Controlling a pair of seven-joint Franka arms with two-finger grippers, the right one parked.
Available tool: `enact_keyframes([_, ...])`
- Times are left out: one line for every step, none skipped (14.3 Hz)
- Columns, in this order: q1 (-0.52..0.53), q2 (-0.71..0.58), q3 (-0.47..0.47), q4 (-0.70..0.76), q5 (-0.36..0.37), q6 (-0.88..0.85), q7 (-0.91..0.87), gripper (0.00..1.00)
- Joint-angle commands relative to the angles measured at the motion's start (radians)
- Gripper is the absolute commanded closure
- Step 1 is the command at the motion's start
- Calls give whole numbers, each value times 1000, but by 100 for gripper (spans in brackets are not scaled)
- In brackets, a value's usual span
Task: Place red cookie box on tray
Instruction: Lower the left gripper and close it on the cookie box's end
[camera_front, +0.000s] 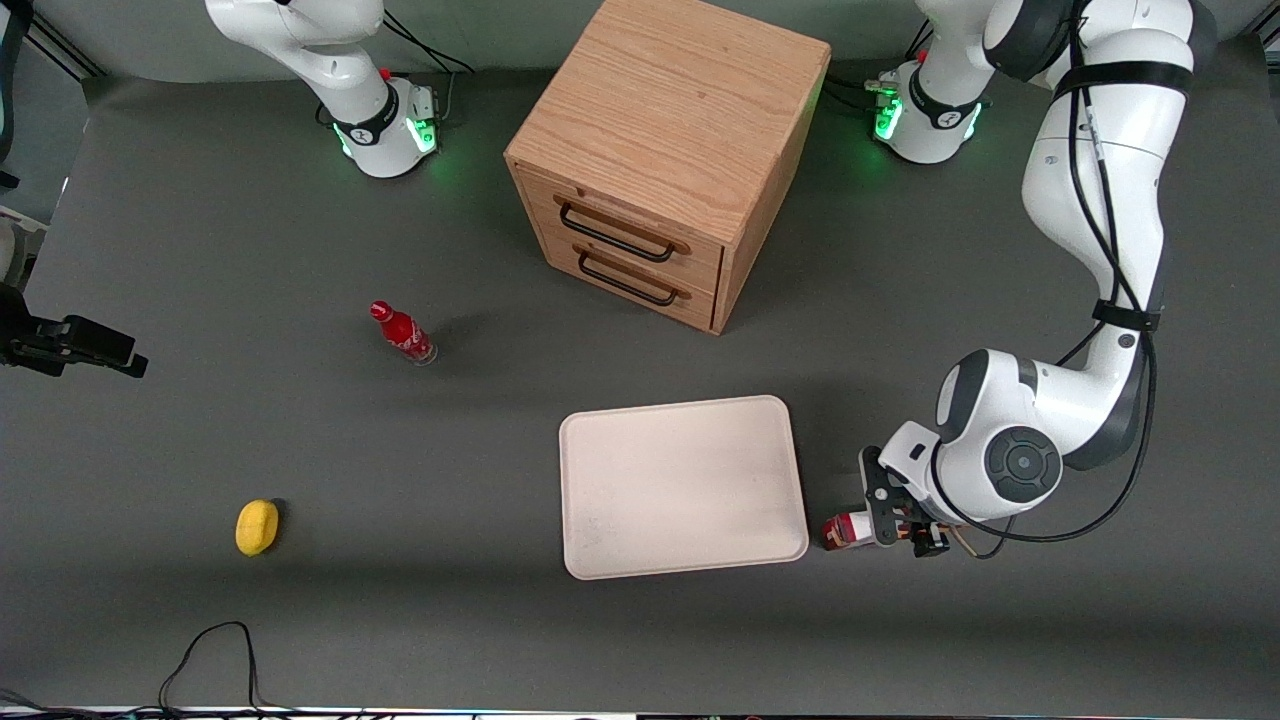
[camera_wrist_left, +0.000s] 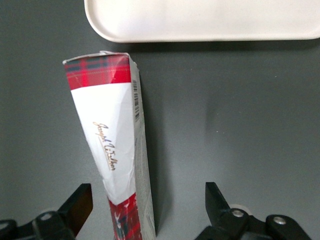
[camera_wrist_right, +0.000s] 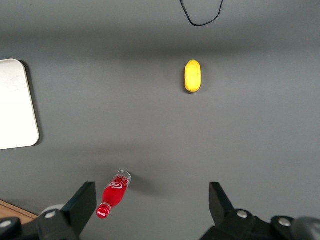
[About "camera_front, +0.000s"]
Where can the red cookie box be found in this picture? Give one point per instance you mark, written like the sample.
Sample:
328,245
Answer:
848,530

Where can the black table edge rail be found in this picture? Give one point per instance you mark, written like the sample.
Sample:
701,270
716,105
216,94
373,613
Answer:
65,50

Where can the wooden drawer cabinet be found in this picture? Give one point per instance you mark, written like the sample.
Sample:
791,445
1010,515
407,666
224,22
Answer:
670,110

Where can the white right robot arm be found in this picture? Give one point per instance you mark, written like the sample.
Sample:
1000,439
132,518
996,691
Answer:
340,60

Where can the wooden drawer front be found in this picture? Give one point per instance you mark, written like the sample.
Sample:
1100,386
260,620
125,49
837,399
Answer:
560,255
690,255

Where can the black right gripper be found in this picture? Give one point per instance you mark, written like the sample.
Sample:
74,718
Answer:
38,342

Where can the beige plastic tray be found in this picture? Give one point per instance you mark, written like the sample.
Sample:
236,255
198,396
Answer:
680,487

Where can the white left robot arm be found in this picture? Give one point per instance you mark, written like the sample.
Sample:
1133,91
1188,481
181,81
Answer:
1100,200

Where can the yellow lemon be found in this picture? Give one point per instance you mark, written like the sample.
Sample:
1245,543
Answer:
257,527

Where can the red cola bottle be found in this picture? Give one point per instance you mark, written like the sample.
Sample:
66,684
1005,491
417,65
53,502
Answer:
403,333

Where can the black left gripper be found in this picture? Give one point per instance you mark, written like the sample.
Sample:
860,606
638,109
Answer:
921,529

